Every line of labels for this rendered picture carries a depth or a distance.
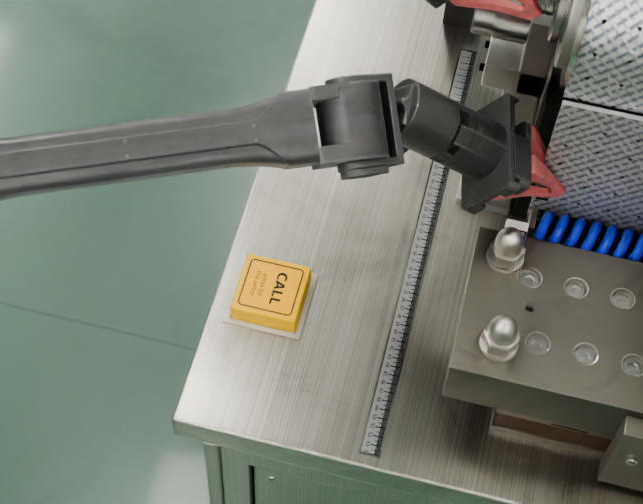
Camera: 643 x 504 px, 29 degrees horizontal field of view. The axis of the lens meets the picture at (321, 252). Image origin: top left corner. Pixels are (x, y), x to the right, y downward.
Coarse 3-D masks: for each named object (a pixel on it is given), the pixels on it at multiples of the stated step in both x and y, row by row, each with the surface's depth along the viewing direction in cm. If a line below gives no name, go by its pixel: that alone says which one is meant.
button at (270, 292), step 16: (256, 256) 132; (256, 272) 131; (272, 272) 131; (288, 272) 131; (304, 272) 132; (240, 288) 130; (256, 288) 130; (272, 288) 130; (288, 288) 130; (304, 288) 131; (240, 304) 129; (256, 304) 129; (272, 304) 129; (288, 304) 129; (256, 320) 130; (272, 320) 129; (288, 320) 128
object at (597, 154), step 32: (576, 128) 112; (608, 128) 111; (640, 128) 110; (544, 160) 117; (576, 160) 116; (608, 160) 115; (640, 160) 114; (576, 192) 120; (608, 192) 119; (640, 192) 118; (608, 224) 123; (640, 224) 122
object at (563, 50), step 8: (576, 0) 103; (576, 8) 103; (568, 16) 104; (576, 16) 104; (568, 24) 104; (576, 24) 104; (568, 32) 104; (568, 40) 105; (560, 48) 106; (568, 48) 106; (560, 56) 107; (568, 56) 106; (560, 64) 108
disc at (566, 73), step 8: (584, 0) 103; (584, 8) 102; (584, 16) 102; (584, 24) 102; (576, 32) 104; (576, 40) 103; (576, 48) 103; (576, 56) 104; (568, 64) 105; (568, 72) 106; (560, 80) 111; (568, 80) 107
